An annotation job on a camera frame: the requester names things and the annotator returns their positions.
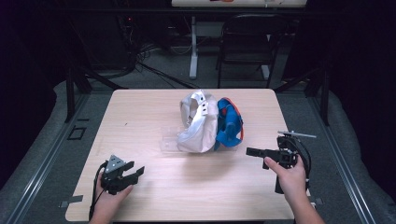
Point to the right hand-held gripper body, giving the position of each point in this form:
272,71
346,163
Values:
288,152

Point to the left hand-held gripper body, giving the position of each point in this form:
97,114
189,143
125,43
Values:
112,179

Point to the blue cap with orange trim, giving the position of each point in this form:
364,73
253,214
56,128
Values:
229,124

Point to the beige baseball cap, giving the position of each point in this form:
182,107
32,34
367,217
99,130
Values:
200,130

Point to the person's left hand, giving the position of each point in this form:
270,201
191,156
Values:
107,202

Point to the person's right hand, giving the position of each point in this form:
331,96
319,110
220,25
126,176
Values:
292,182

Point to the grey tape strip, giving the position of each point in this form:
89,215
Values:
317,201
71,201

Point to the black folding chair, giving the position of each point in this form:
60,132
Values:
249,46

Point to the white desk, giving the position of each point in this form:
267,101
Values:
193,46

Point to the dark equipment cabinet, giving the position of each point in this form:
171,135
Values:
99,40

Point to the aluminium floor rail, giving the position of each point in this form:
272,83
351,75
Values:
37,174
342,168

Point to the black metal frame strut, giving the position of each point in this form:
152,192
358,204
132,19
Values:
323,93
76,84

